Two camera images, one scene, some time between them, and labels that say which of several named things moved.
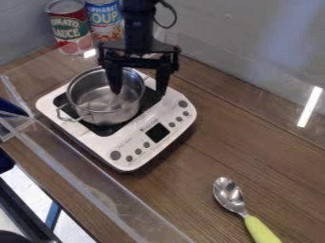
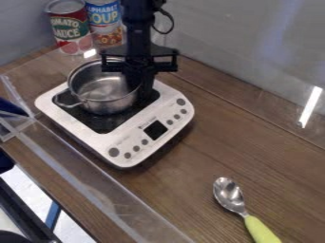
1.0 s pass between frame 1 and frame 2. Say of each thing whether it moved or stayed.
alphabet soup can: stayed
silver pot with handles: moved
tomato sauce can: stayed
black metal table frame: stayed
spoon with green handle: stayed
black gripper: moved
